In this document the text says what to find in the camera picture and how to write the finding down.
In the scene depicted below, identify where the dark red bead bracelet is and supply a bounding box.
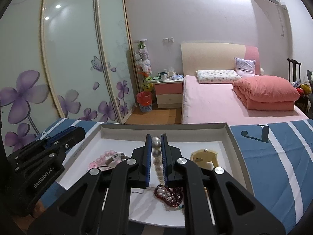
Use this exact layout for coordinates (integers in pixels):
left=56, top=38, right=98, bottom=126
left=154, top=185, right=185, bottom=210

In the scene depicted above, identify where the pink bead charm bracelet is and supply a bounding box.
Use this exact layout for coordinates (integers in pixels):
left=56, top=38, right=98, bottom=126
left=88, top=149, right=132, bottom=170

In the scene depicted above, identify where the grey shallow cardboard tray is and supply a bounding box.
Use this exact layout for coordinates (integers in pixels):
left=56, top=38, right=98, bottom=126
left=57, top=123, right=254, bottom=228

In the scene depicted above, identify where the white pearl bracelet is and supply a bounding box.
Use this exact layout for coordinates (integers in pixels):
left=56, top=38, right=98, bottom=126
left=151, top=135, right=176, bottom=201

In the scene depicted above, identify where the blue white striped tablecloth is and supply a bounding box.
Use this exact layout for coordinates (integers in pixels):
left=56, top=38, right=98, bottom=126
left=42, top=119, right=312, bottom=234

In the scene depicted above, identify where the bed with beige headboard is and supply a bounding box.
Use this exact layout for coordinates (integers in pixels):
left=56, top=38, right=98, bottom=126
left=181, top=42, right=307, bottom=125

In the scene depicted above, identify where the red mesh waste basket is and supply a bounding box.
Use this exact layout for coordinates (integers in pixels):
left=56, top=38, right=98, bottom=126
left=136, top=91, right=152, bottom=113

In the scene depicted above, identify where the pink bedside nightstand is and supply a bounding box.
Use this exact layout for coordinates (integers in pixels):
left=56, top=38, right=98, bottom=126
left=154, top=79, right=183, bottom=109

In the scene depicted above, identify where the folded coral pink quilt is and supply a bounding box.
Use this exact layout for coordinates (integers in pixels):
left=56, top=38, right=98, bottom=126
left=233, top=75, right=300, bottom=111

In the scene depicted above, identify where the white patterned pillow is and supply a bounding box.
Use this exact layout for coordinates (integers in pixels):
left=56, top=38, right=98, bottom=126
left=196, top=70, right=241, bottom=84

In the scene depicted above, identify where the sliding floral wardrobe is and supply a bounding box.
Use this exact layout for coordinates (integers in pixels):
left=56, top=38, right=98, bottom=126
left=1, top=0, right=135, bottom=154

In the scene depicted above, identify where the white mug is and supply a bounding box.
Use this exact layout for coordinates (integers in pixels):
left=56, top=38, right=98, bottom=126
left=160, top=72, right=167, bottom=81

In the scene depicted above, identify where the purple small pillow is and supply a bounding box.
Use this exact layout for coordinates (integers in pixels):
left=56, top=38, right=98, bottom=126
left=234, top=57, right=256, bottom=74

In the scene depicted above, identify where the hanging plush toy stack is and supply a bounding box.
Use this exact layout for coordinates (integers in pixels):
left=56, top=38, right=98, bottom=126
left=134, top=39, right=153, bottom=92

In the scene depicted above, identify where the dark wooden chair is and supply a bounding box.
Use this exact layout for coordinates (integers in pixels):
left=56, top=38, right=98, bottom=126
left=287, top=58, right=301, bottom=83

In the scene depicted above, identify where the wall power socket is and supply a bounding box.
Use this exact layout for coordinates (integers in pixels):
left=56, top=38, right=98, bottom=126
left=163, top=37, right=174, bottom=43

